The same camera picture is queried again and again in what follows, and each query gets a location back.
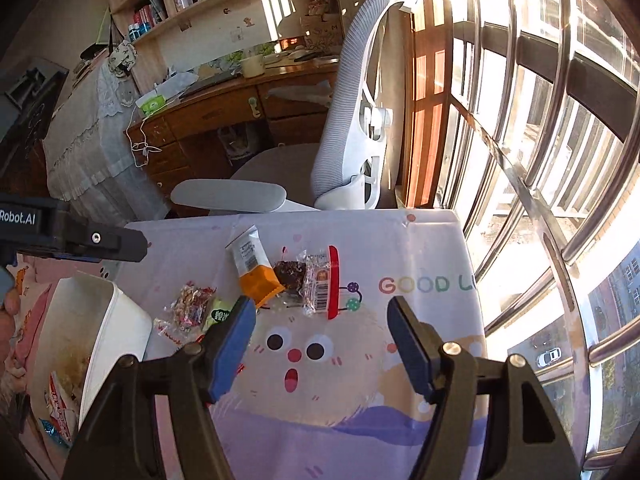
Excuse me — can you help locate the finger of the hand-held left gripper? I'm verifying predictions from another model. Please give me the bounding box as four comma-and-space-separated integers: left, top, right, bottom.
60, 215, 149, 263

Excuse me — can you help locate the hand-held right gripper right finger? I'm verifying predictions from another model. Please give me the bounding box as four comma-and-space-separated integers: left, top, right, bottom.
386, 295, 581, 480

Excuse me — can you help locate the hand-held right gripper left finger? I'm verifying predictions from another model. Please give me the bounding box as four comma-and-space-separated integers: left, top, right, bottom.
60, 295, 258, 480

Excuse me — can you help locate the green white small packet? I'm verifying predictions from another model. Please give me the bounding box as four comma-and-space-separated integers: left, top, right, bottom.
200, 296, 236, 333

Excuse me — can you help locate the colourful clear candy packet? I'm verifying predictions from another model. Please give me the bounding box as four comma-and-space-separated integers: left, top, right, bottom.
152, 282, 218, 348

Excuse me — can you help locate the orange white snack packet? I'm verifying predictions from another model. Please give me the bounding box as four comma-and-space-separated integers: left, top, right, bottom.
225, 225, 286, 308

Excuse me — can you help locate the white plastic storage bin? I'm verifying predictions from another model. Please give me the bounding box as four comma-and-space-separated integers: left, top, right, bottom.
27, 272, 153, 448

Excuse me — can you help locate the dark dried fruit packet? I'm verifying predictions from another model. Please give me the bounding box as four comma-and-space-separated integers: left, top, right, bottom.
272, 250, 310, 306

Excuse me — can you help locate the red edged snack packet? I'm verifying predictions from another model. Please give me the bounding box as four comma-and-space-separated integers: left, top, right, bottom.
302, 245, 342, 321

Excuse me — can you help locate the person's left hand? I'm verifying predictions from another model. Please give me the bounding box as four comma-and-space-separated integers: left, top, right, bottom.
0, 285, 23, 373

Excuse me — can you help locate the pink printed sheet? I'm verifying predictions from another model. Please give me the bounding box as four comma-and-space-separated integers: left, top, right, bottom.
10, 255, 57, 366

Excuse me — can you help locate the white lace cover cloth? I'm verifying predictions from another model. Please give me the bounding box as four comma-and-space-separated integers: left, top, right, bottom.
42, 57, 173, 226

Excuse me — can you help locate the dark wooden cabinet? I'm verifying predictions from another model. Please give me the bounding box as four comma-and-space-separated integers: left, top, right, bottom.
0, 57, 68, 196

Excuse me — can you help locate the cartoon printed tablecloth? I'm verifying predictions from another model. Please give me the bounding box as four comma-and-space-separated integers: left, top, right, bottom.
15, 207, 488, 480

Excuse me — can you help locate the green tissue pack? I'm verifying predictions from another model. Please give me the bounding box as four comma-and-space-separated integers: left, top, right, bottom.
137, 92, 168, 117

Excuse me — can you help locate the wooden desk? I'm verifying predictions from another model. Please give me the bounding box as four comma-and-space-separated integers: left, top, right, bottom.
124, 57, 346, 211

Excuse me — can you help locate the clear plastic bag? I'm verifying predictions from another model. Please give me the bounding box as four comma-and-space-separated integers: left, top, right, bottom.
217, 125, 253, 161

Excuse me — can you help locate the white patterned cloth pouch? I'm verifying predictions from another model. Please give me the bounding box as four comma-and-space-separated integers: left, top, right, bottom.
107, 40, 138, 73

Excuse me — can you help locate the metal window grille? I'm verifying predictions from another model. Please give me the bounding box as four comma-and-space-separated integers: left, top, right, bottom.
395, 0, 640, 471

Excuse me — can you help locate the black keyboard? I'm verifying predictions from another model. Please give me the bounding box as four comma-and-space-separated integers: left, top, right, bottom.
180, 67, 241, 98

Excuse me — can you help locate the cream pot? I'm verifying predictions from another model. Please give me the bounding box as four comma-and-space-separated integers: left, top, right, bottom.
241, 52, 266, 78

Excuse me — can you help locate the grey office chair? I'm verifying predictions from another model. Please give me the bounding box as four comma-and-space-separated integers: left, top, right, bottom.
170, 0, 436, 216

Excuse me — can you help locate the cardboard box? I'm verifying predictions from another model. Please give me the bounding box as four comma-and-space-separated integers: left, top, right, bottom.
300, 12, 343, 53

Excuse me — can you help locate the white cable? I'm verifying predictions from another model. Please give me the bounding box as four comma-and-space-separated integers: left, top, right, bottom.
125, 105, 163, 168

